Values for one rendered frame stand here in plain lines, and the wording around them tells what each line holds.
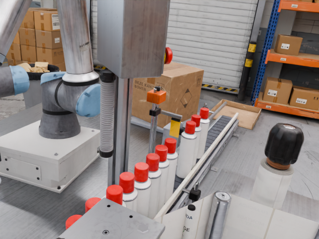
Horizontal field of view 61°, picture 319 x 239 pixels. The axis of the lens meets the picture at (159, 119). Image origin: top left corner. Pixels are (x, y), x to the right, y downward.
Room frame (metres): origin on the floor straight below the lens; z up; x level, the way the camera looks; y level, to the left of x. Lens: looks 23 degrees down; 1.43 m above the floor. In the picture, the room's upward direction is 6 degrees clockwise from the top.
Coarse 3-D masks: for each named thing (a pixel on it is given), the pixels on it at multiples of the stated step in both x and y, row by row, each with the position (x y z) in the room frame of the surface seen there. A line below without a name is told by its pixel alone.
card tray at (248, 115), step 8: (216, 104) 1.65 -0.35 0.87; (232, 104) 1.74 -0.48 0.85; (240, 104) 1.72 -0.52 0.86; (224, 112) 1.61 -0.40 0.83; (232, 112) 1.63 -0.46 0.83; (240, 112) 1.64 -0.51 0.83; (248, 112) 1.66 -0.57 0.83; (256, 112) 1.67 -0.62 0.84; (240, 120) 1.50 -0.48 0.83; (248, 120) 1.52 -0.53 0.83; (256, 120) 1.52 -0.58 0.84; (248, 128) 1.40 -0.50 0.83
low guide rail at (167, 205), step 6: (234, 120) 1.33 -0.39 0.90; (228, 126) 1.21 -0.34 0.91; (222, 132) 1.13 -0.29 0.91; (216, 138) 1.06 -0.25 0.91; (216, 144) 1.04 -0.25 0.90; (210, 150) 0.95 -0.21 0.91; (204, 156) 0.90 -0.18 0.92; (198, 162) 0.85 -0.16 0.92; (198, 168) 0.83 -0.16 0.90; (192, 174) 0.77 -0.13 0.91; (186, 180) 0.73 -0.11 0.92; (180, 186) 0.70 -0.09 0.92; (174, 192) 0.67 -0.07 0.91; (180, 192) 0.69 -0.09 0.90; (174, 198) 0.64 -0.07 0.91; (168, 204) 0.61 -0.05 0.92; (162, 210) 0.59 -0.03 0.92; (156, 216) 0.56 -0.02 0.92
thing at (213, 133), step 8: (224, 120) 1.36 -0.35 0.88; (216, 128) 1.25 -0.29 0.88; (224, 128) 1.26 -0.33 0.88; (208, 136) 1.15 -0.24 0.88; (216, 136) 1.16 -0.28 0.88; (224, 136) 1.17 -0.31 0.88; (208, 144) 1.07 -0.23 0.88; (176, 168) 0.85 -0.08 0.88; (200, 168) 0.87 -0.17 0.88; (176, 176) 0.80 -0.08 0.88; (176, 184) 0.75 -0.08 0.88; (176, 200) 0.67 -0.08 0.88
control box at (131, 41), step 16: (112, 0) 0.57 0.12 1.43; (128, 0) 0.53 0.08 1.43; (144, 0) 0.54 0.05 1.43; (160, 0) 0.56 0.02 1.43; (112, 16) 0.57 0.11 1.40; (128, 16) 0.53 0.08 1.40; (144, 16) 0.55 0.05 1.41; (160, 16) 0.56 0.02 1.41; (112, 32) 0.57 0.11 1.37; (128, 32) 0.53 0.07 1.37; (144, 32) 0.55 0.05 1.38; (160, 32) 0.56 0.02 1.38; (112, 48) 0.57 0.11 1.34; (128, 48) 0.53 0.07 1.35; (144, 48) 0.55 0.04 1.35; (160, 48) 0.57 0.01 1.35; (112, 64) 0.57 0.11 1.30; (128, 64) 0.53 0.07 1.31; (144, 64) 0.55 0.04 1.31; (160, 64) 0.57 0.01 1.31
